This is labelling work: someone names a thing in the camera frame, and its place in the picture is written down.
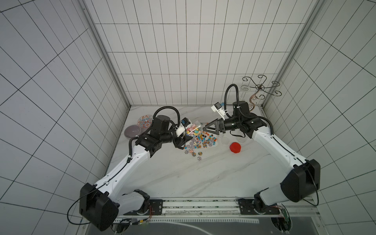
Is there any jar of pastel candies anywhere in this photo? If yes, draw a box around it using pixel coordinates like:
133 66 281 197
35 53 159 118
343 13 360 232
186 121 203 138

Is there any clear lollipop jar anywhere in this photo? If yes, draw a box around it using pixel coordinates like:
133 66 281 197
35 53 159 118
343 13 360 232
236 137 249 143

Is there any red jar lid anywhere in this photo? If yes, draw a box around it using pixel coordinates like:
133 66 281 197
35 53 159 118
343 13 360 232
230 142 241 153

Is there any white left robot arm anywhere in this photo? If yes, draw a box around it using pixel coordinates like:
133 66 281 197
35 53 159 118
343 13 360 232
78 106 192 231

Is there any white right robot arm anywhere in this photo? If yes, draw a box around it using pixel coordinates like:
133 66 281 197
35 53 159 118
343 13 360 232
203 95 321 212

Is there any clear round jar lid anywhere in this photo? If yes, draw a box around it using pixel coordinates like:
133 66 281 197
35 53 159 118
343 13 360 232
221 137 230 146

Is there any pile of swirl candies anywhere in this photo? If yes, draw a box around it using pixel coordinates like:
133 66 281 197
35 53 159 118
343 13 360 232
184 136 218 161

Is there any white plastic tray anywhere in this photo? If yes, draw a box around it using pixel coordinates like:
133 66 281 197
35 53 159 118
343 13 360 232
177 121 219 150

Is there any colourful patterned bowl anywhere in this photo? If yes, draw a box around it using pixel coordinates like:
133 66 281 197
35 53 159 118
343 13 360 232
137 115 153 129

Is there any clear hanging wine glass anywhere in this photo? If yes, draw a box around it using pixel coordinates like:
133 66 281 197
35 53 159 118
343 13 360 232
239 85 251 100

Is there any copper wine glass rack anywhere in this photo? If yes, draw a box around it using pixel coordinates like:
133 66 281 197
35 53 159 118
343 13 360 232
242 74 282 111

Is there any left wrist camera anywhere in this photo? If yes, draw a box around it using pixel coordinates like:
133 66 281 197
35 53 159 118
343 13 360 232
176 117 192 130

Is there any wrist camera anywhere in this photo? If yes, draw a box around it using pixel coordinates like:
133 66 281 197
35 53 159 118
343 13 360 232
211 102 226 120
176 117 192 130

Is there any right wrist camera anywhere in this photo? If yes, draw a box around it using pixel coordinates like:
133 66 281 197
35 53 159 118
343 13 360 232
211 102 226 120

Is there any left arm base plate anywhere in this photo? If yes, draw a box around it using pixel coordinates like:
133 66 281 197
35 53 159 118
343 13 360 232
124 199 164 216

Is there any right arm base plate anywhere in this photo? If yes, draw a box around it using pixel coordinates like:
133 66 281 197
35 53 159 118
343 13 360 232
237 191 280 215

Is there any aluminium mounting rail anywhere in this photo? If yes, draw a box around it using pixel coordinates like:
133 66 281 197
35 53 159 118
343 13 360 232
83 197 322 219

